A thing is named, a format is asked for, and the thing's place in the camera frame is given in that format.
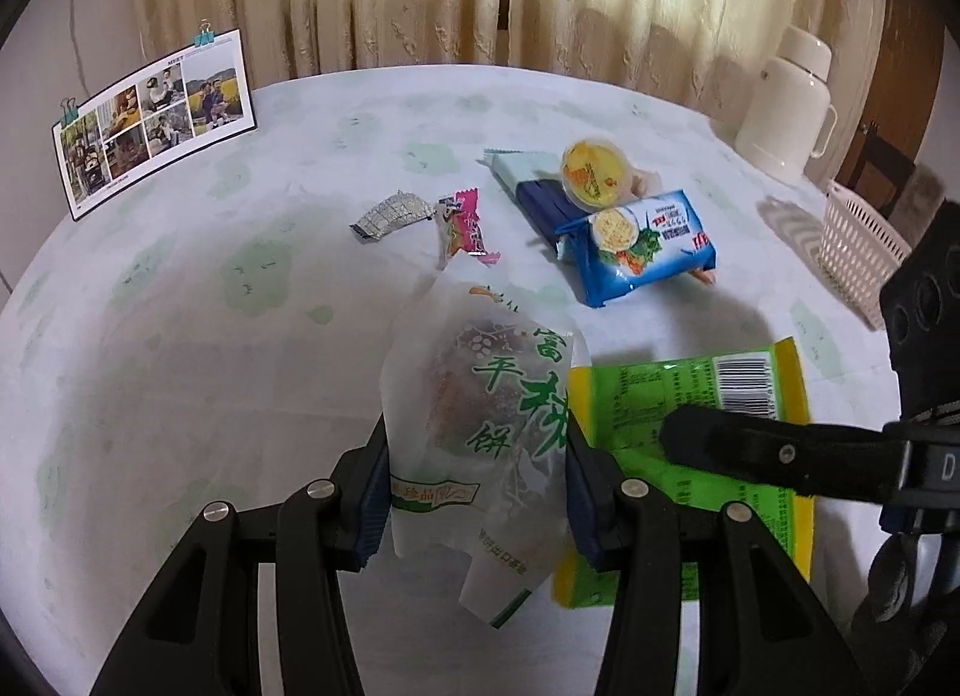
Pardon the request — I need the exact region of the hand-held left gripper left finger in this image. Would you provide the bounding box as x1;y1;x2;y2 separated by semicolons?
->
90;415;395;696

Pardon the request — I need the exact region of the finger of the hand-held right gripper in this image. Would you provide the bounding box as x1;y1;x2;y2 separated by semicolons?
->
660;403;912;498

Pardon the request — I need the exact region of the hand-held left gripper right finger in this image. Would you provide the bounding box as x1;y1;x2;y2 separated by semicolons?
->
562;418;863;696

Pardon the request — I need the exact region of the white plastic basket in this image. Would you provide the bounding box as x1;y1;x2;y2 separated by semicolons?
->
814;178;912;331

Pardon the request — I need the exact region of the green snack packet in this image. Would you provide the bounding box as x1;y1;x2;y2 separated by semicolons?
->
551;336;818;611

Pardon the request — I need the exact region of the white translucent pastry packet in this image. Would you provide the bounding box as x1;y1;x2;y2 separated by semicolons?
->
379;265;593;629

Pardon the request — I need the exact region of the silver patterned snack packet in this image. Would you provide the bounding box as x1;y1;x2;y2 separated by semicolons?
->
351;190;436;241

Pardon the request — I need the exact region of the dark blue snack packet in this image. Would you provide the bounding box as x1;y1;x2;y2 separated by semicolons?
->
516;175;593;243

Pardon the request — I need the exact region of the person's right hand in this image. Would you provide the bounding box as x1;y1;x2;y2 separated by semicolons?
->
853;535;960;667

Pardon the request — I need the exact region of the wooden chair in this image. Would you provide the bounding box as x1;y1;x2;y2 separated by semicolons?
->
836;122;946;217

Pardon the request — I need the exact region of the brown wooden door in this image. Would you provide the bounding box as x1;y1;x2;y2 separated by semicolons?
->
825;0;947;172

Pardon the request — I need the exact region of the white thermos jug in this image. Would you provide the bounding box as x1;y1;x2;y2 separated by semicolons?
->
733;25;839;185

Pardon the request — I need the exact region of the clear wrapped snack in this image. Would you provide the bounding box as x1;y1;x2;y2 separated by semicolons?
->
626;167;665;202

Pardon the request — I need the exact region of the pink candy packet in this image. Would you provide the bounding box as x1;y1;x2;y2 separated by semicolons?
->
436;187;500;269

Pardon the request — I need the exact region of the yellow jelly cup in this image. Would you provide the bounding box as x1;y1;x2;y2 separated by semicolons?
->
561;137;631;209

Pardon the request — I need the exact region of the photo collage card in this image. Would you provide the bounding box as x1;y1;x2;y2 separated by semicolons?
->
51;28;257;222

